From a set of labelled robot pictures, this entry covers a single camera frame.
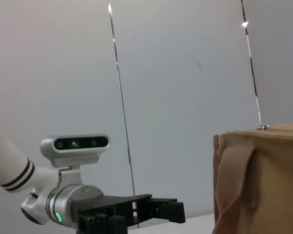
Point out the silver metal zipper pull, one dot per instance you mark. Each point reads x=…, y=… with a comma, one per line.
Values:
x=265, y=126

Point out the khaki canvas food bag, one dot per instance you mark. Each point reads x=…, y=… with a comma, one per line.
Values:
x=258, y=185

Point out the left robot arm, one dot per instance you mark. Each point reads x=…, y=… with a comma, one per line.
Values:
x=7, y=161

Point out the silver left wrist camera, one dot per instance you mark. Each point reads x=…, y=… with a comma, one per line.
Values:
x=75, y=146

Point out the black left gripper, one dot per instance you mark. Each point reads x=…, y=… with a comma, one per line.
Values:
x=105, y=204

